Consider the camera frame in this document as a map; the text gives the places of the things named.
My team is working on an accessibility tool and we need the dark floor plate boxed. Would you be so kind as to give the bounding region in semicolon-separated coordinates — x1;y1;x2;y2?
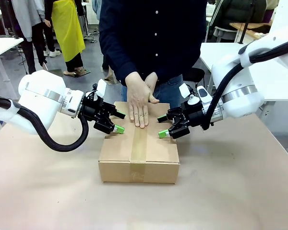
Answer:
71;69;91;79

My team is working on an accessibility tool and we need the black stand pole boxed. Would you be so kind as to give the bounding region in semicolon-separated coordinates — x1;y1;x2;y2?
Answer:
239;0;257;45

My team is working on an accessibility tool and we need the grey chair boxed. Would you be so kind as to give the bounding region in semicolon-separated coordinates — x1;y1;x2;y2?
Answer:
213;25;240;44

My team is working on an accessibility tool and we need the white table with metal legs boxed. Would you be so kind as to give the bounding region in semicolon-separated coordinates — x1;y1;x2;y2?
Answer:
0;37;24;99

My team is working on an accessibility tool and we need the large brown cardboard box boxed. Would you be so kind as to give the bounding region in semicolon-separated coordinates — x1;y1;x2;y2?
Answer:
97;101;181;184

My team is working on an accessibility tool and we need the person in dark jacket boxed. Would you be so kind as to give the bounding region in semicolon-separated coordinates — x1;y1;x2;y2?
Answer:
210;0;267;29

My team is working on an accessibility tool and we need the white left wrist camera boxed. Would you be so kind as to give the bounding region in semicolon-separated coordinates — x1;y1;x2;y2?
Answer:
91;79;108;99

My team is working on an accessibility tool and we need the wooden table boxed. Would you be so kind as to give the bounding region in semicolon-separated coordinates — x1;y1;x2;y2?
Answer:
229;22;272;44

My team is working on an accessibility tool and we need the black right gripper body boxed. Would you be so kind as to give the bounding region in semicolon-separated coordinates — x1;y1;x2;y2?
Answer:
181;103;209;128

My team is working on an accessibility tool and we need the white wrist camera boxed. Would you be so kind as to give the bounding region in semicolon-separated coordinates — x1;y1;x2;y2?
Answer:
179;83;200;106
91;79;108;99

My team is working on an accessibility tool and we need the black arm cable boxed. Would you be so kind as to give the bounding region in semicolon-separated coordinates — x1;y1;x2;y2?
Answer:
0;94;90;153
201;37;288;131

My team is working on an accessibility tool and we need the person in dark shirt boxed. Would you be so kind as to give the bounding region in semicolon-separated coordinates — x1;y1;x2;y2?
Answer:
98;0;208;110

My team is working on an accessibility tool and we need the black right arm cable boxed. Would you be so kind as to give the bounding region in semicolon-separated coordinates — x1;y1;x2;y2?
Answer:
201;37;288;131

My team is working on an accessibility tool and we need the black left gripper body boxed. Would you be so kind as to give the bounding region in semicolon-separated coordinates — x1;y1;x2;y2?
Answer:
81;92;111;123

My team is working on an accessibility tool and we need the person's right forearm dark sleeve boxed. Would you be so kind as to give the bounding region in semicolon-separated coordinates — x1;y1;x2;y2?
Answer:
102;45;139;86

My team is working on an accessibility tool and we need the black chair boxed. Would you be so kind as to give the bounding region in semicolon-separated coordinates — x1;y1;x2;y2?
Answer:
183;68;205;89

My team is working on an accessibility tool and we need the person's left hand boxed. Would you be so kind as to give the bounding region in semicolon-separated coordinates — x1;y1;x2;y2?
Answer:
144;71;159;97

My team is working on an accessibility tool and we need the figure in yellow apron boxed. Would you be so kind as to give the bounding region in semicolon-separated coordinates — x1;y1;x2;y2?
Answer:
44;0;91;77

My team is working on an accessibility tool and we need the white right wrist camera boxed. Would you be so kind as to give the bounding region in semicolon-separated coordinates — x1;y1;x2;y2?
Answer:
179;83;200;106

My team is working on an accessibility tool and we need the brown packing tape strip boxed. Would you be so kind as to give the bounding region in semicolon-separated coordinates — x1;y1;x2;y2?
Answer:
129;124;147;183

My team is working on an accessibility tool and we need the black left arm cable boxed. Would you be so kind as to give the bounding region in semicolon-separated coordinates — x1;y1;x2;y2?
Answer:
0;94;90;153

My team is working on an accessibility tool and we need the figure in grey hoodie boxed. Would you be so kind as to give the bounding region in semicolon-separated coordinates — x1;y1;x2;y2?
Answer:
9;0;48;75

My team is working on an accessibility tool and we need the person's right hand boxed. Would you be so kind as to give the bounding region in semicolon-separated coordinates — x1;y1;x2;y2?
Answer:
125;71;160;129

